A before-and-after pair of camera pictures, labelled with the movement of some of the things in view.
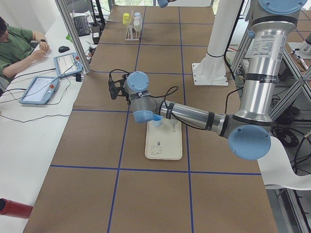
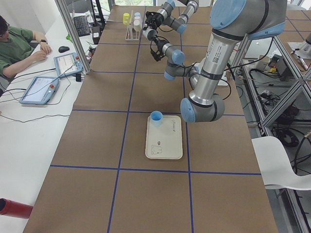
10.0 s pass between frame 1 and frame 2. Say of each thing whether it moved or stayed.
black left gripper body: moved
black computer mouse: stayed
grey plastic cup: moved
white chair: stayed
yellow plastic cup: stayed
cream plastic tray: stayed
